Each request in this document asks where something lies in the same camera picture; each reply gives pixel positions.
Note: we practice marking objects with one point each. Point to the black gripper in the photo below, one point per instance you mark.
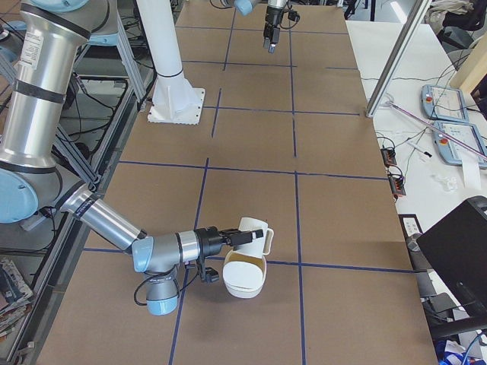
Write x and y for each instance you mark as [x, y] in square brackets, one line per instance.
[272, 17]
[208, 241]

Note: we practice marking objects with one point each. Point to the white ribbed HOME mug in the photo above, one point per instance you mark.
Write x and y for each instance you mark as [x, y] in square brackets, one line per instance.
[258, 247]

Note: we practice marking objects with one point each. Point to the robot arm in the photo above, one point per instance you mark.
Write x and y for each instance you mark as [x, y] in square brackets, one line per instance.
[245, 7]
[41, 168]

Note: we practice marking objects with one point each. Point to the cream plastic bin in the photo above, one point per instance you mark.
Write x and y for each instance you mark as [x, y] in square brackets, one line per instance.
[243, 275]

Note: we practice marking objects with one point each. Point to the far orange connector box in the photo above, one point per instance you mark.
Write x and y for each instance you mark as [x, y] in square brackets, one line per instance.
[389, 156]

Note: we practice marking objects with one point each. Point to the orange connector box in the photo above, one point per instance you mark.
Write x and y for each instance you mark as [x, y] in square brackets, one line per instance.
[397, 185]
[389, 156]

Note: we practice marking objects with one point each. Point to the near orange connector box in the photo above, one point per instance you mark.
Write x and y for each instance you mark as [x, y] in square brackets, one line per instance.
[397, 185]

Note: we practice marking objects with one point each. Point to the upper teach pendant tablet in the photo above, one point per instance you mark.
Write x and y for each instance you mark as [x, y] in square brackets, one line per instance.
[444, 103]

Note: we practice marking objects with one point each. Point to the magazine stack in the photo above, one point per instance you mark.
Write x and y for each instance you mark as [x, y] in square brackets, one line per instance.
[16, 296]

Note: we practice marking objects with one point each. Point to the black monitor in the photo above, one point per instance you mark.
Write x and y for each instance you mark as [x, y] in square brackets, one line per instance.
[455, 247]

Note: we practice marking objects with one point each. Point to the white paper slip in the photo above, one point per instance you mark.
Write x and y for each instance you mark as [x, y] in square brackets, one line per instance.
[471, 174]

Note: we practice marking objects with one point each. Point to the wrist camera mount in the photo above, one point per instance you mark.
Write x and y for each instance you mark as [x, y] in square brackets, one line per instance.
[293, 16]
[207, 274]

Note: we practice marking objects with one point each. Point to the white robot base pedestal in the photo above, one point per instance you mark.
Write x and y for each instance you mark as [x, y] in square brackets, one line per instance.
[174, 99]

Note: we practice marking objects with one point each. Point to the aluminium frame post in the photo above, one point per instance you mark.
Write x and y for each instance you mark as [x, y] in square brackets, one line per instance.
[412, 23]

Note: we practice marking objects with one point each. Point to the aluminium side frame rail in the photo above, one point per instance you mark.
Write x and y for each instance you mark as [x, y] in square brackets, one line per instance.
[55, 263]

